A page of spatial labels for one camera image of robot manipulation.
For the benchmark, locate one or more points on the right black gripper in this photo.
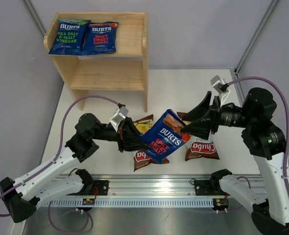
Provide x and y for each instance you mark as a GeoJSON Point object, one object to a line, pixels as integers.
{"type": "Point", "coordinates": [203, 126]}

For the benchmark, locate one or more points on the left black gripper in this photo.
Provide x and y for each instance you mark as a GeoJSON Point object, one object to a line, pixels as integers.
{"type": "Point", "coordinates": [129, 138]}

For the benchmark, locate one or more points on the Burts spicy chilli bag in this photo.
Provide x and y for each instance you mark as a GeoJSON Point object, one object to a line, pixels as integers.
{"type": "Point", "coordinates": [100, 38]}
{"type": "Point", "coordinates": [165, 136]}

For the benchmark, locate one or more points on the Burts sea salt vinegar bag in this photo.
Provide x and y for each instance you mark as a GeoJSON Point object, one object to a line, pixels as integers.
{"type": "Point", "coordinates": [70, 37]}

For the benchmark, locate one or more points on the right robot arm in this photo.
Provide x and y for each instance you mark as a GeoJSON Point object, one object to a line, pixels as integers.
{"type": "Point", "coordinates": [266, 143]}

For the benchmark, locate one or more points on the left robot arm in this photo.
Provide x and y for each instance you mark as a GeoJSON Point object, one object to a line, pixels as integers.
{"type": "Point", "coordinates": [24, 195]}

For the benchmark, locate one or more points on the left Chuba cassava chips bag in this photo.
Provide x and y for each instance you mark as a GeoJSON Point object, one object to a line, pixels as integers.
{"type": "Point", "coordinates": [140, 158]}

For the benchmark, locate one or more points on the chuba cassava chips bag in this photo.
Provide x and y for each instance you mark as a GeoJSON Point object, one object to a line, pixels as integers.
{"type": "Point", "coordinates": [199, 148]}
{"type": "Point", "coordinates": [140, 158]}

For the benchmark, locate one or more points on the right Chuba cassava chips bag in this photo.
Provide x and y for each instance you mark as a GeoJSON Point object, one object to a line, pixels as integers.
{"type": "Point", "coordinates": [199, 148]}

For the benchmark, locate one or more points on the wooden two-tier shelf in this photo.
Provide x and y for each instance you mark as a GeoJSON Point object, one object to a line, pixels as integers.
{"type": "Point", "coordinates": [124, 70]}

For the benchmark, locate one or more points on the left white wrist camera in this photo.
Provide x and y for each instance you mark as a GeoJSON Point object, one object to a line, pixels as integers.
{"type": "Point", "coordinates": [119, 115]}

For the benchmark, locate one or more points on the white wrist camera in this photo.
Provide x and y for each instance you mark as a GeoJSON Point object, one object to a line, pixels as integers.
{"type": "Point", "coordinates": [221, 87]}
{"type": "Point", "coordinates": [119, 115]}

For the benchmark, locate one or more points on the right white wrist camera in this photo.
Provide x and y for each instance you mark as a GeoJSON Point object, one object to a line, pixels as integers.
{"type": "Point", "coordinates": [221, 87]}

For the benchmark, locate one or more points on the aluminium mounting rail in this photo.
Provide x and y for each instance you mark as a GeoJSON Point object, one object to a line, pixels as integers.
{"type": "Point", "coordinates": [144, 191]}

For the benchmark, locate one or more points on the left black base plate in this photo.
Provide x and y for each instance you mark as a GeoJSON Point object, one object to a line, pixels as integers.
{"type": "Point", "coordinates": [100, 187]}

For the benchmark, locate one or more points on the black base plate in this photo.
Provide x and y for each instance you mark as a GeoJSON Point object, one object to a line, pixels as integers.
{"type": "Point", "coordinates": [100, 187]}
{"type": "Point", "coordinates": [203, 188]}

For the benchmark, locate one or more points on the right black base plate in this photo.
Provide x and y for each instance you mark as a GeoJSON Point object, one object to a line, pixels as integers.
{"type": "Point", "coordinates": [203, 188]}

